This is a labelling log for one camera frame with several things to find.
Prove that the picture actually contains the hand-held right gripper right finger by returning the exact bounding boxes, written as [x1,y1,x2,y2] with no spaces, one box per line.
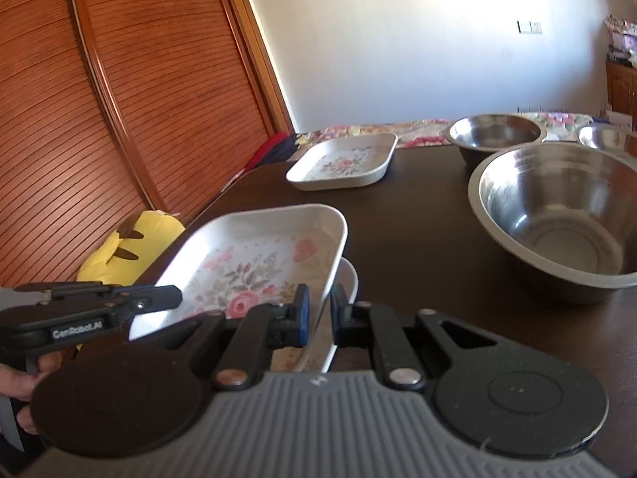
[330,284,501,391]

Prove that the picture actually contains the white floral tray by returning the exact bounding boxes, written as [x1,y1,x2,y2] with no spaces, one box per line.
[285,132,399,192]
[285,257,360,374]
[128,204,348,342]

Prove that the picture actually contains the wooden cabinet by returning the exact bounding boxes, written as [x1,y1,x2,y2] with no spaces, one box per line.
[604,59,637,126]

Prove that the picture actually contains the wooden slatted wardrobe door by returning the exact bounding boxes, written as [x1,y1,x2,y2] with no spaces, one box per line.
[0,0,295,286]

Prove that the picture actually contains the person's left hand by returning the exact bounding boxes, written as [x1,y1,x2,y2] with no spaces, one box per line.
[0,355,63,434]

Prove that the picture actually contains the medium steel bowl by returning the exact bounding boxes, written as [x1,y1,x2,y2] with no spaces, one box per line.
[444,114,547,168]

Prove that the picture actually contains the floral cloth bundle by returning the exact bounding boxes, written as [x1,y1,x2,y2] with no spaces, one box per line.
[603,14,637,37]

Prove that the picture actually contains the large steel bowl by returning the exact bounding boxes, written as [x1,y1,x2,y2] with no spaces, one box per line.
[467,143,637,306]

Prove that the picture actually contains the red and dark cloth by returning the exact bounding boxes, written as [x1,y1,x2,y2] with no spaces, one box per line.
[238,131,300,176]

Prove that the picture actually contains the white paper bag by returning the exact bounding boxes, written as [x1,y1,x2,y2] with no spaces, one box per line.
[602,104,636,131]

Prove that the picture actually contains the small steel bowl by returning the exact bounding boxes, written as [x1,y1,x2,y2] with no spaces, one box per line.
[576,125,637,157]

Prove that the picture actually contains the floral bedspread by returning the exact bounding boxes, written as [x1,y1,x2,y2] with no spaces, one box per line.
[295,112,596,149]

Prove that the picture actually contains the yellow plush toy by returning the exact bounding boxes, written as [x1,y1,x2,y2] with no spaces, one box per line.
[76,210,186,284]

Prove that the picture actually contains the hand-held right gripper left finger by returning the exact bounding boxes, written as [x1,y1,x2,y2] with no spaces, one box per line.
[149,284,312,392]

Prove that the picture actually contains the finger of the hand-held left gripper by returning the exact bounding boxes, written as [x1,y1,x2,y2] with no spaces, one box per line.
[46,284,183,328]
[14,281,123,296]

